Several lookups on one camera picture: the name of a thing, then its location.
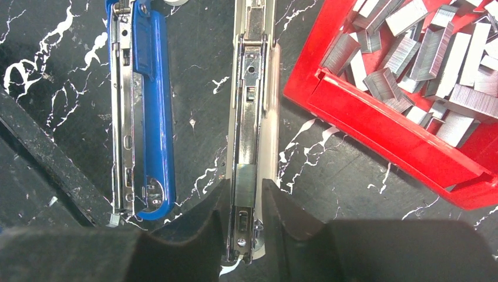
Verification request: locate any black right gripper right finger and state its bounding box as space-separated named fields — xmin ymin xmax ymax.
xmin=261 ymin=179 xmax=497 ymax=281

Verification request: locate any pile of staple strips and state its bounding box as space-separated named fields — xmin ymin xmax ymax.
xmin=321 ymin=1 xmax=497 ymax=147

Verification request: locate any red plastic bin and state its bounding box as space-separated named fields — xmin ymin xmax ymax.
xmin=284 ymin=1 xmax=497 ymax=210

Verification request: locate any black silver stapler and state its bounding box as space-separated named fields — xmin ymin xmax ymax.
xmin=226 ymin=1 xmax=281 ymax=264

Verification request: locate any silver staple strip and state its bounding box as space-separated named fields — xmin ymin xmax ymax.
xmin=234 ymin=164 xmax=257 ymax=208

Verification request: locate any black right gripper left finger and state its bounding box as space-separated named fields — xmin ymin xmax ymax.
xmin=1 ymin=180 xmax=230 ymax=281

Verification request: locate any blue stapler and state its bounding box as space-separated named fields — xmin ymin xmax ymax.
xmin=105 ymin=1 xmax=176 ymax=224

